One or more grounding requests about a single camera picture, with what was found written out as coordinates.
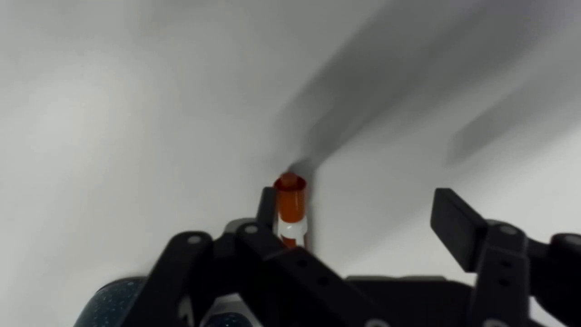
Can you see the orange white marker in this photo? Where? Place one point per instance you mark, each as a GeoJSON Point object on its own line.
{"type": "Point", "coordinates": [290, 210]}

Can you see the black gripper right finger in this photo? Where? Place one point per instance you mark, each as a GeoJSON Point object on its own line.
{"type": "Point", "coordinates": [510, 268]}

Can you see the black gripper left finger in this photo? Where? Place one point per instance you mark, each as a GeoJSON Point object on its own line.
{"type": "Point", "coordinates": [281, 288]}

